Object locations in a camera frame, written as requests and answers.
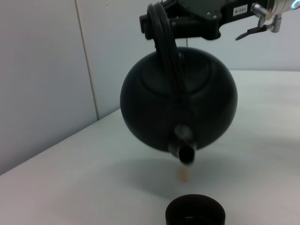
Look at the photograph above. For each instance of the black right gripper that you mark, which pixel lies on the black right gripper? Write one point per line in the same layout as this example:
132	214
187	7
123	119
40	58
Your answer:
211	9

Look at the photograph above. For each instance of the small dark teacup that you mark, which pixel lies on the small dark teacup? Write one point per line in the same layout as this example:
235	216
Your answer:
194	208

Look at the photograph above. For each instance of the black round teapot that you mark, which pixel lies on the black round teapot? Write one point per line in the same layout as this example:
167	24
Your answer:
178	105

